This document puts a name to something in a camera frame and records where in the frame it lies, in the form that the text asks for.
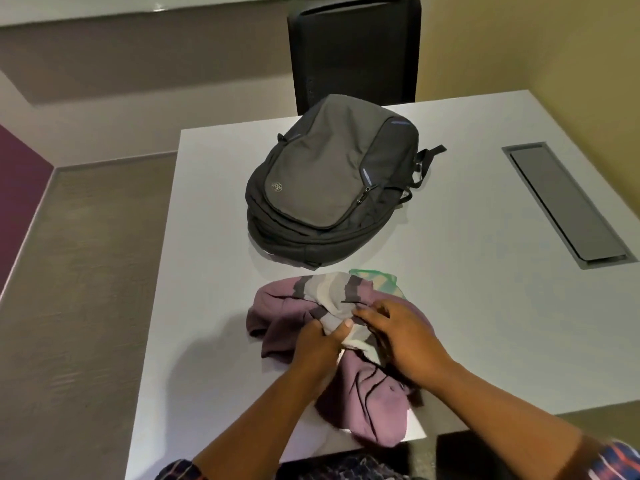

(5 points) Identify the grey backpack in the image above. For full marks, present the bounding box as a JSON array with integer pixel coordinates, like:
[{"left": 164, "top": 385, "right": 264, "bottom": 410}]
[{"left": 245, "top": 93, "right": 447, "bottom": 271}]

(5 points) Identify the white table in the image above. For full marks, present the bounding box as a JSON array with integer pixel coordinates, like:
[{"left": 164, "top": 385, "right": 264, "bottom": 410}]
[{"left": 125, "top": 89, "right": 640, "bottom": 480}]

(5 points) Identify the person's right hand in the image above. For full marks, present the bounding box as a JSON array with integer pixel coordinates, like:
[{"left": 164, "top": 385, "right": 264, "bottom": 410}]
[{"left": 352, "top": 298, "right": 459, "bottom": 391}]

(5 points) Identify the person's left hand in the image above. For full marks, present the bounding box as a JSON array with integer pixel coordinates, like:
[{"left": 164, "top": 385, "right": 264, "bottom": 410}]
[{"left": 289, "top": 317, "right": 355, "bottom": 391}]

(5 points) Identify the black chair with armrests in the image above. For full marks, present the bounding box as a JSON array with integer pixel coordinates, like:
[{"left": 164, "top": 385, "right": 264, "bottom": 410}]
[{"left": 435, "top": 429, "right": 506, "bottom": 480}]

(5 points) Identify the person's left forearm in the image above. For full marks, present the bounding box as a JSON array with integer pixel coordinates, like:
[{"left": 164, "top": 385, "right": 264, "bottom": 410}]
[{"left": 192, "top": 364, "right": 341, "bottom": 480}]

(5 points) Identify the white wall board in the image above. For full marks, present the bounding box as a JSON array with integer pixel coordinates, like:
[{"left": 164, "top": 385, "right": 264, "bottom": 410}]
[{"left": 0, "top": 0, "right": 401, "bottom": 28}]

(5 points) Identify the person's right forearm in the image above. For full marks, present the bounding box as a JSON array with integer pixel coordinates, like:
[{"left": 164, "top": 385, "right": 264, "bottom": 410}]
[{"left": 419, "top": 359, "right": 616, "bottom": 480}]

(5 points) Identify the grey table cable hatch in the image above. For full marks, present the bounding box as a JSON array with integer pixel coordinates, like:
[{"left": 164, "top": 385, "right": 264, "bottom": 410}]
[{"left": 501, "top": 141, "right": 640, "bottom": 271}]

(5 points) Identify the purple striped t-shirt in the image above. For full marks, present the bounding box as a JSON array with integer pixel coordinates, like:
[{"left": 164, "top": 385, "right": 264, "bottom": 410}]
[{"left": 245, "top": 271, "right": 436, "bottom": 448}]

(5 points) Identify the green white striped towel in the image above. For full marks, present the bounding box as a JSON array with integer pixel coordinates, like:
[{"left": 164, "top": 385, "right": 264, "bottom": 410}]
[{"left": 348, "top": 267, "right": 407, "bottom": 301}]

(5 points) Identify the black mesh-back chair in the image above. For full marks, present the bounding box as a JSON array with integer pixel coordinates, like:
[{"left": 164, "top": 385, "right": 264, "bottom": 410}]
[{"left": 287, "top": 0, "right": 423, "bottom": 115}]

